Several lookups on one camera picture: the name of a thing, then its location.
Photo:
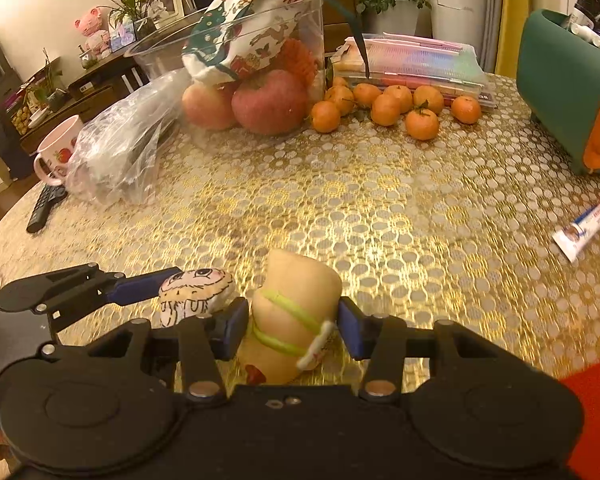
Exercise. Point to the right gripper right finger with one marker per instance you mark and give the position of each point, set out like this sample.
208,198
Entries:
379,341

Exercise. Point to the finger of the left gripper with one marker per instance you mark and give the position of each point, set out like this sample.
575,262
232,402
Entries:
135,284

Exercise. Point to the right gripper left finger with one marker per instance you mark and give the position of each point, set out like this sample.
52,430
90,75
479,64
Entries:
204,341

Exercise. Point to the cartoon face plush pouch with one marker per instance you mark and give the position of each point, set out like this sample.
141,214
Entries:
197,293

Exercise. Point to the beige plush toy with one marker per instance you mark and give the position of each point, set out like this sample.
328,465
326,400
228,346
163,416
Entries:
293,315

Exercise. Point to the black remote control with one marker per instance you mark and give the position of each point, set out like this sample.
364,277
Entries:
50,196

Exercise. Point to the clear plastic bag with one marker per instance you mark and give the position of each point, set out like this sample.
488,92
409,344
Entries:
117,153

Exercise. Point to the gold lace tablecloth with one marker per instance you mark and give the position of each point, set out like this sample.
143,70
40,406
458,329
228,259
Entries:
459,227

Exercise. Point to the pink strawberry mug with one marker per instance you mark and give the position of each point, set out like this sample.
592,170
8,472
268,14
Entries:
51,162

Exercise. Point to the red apple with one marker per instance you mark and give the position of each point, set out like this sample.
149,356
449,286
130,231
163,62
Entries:
271,104
209,107

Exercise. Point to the white toothpaste tube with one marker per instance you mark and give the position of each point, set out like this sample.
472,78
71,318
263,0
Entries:
573,238

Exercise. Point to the orange tangerine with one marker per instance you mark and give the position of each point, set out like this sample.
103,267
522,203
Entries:
342,97
466,109
422,124
365,95
325,117
386,110
428,97

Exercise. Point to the pink pig plush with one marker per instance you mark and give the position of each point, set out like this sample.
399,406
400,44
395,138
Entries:
96,36

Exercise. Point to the clear plastic bowl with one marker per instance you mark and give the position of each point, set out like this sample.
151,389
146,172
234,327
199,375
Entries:
302,54

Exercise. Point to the pastel stacked notebooks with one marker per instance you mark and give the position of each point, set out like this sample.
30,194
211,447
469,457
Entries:
414,61

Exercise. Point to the framed photo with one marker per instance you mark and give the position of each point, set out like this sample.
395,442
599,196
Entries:
164,12

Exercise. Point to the christmas print cloth bag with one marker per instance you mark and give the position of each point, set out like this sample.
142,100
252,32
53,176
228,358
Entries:
235,38

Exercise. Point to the orange green tissue box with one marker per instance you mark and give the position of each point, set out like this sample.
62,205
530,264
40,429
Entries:
558,76

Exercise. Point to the white air conditioner tower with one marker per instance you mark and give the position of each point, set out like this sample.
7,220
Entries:
474,22

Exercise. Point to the yellow curtain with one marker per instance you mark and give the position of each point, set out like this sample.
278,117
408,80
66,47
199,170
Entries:
513,15

